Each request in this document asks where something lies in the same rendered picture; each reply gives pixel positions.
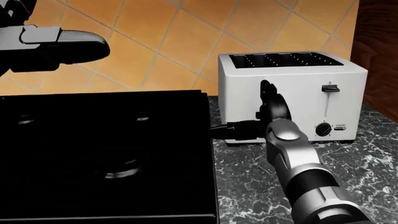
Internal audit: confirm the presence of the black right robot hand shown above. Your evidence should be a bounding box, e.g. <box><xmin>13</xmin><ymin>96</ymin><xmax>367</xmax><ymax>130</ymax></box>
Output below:
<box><xmin>208</xmin><ymin>79</ymin><xmax>295</xmax><ymax>142</ymax></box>

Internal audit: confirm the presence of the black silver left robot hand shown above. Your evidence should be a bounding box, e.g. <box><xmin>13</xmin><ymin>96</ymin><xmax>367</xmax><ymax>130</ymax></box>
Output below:
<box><xmin>0</xmin><ymin>0</ymin><xmax>111</xmax><ymax>77</ymax></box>

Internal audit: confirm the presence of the white four-slot toaster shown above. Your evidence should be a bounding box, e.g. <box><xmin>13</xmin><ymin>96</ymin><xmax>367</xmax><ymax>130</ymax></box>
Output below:
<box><xmin>217</xmin><ymin>52</ymin><xmax>369</xmax><ymax>147</ymax></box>

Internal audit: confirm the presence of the black toaster dial knob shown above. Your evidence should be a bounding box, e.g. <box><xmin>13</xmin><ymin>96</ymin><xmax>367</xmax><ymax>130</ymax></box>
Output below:
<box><xmin>314</xmin><ymin>122</ymin><xmax>333</xmax><ymax>138</ymax></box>

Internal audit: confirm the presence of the black toaster lever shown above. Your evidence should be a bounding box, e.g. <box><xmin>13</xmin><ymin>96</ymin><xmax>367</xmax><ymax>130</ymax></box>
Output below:
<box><xmin>321</xmin><ymin>84</ymin><xmax>341</xmax><ymax>93</ymax></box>

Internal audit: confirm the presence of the black stove cooktop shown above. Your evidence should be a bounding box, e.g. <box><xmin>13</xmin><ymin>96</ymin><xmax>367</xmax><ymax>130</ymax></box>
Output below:
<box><xmin>0</xmin><ymin>90</ymin><xmax>219</xmax><ymax>222</ymax></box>

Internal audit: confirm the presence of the dark wooden cabinet panel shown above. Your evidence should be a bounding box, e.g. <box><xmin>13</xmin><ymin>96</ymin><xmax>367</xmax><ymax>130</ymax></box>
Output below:
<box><xmin>349</xmin><ymin>0</ymin><xmax>398</xmax><ymax>125</ymax></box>

